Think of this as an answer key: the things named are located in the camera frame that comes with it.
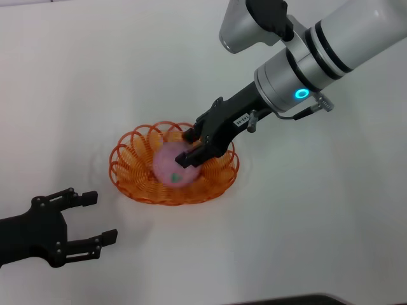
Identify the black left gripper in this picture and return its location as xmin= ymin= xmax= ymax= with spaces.
xmin=0 ymin=187 xmax=118 ymax=269

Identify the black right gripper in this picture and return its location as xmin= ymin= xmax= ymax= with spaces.
xmin=174 ymin=81 xmax=274 ymax=168

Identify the pink toy peach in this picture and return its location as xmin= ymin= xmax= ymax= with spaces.
xmin=152 ymin=141 xmax=202 ymax=188

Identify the orange woven plastic basket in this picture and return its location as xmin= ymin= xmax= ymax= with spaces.
xmin=109 ymin=121 xmax=240 ymax=207

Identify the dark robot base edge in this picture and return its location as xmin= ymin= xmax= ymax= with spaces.
xmin=222 ymin=293 xmax=350 ymax=305

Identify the gripper cable with metal plug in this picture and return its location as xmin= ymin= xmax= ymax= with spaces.
xmin=246 ymin=93 xmax=335 ymax=133

